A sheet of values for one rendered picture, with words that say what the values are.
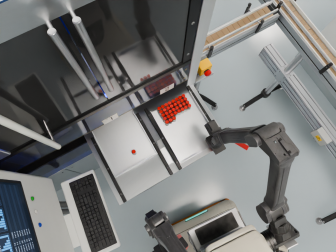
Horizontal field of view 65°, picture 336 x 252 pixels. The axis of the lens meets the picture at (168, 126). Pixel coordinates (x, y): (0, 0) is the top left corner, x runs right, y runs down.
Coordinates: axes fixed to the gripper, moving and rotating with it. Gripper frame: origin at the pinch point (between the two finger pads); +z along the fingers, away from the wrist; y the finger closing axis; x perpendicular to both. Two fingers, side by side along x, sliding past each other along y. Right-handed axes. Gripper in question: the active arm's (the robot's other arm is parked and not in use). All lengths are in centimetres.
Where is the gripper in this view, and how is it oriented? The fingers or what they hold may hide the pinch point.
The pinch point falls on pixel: (213, 146)
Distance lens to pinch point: 148.5
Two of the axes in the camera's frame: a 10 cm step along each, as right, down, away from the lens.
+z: 0.0, 2.6, 9.6
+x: -8.7, 4.8, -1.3
